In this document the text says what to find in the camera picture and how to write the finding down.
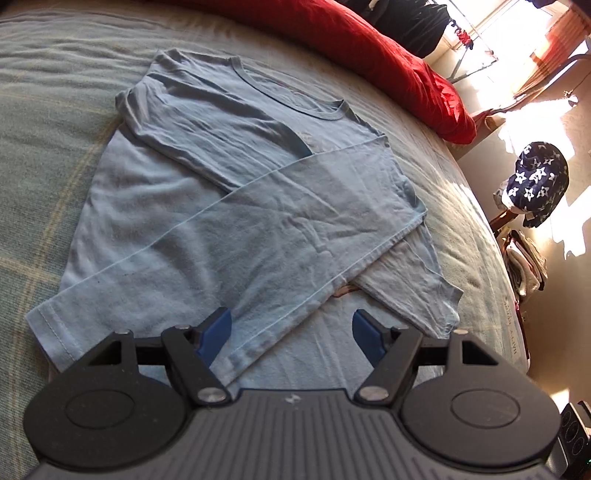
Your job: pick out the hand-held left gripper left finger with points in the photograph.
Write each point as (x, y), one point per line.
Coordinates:
(214, 330)

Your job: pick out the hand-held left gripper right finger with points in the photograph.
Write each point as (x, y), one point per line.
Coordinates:
(367, 334)

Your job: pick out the light blue long-sleeve shirt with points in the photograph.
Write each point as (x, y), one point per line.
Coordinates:
(231, 217)

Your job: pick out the stack of folded clothes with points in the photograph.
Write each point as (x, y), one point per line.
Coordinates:
(524, 263)

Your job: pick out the row of dark hanging clothes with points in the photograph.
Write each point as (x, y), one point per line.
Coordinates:
(415, 27)

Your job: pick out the wooden chair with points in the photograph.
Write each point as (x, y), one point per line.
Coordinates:
(503, 217)

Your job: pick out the navy star-print cloth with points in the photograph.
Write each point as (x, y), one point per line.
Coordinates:
(535, 180)

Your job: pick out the black appliance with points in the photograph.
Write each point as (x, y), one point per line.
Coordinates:
(575, 434)

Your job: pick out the grey-green checked bed sheet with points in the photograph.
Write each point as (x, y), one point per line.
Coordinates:
(46, 115)

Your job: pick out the red duvet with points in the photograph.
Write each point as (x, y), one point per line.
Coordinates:
(392, 60)

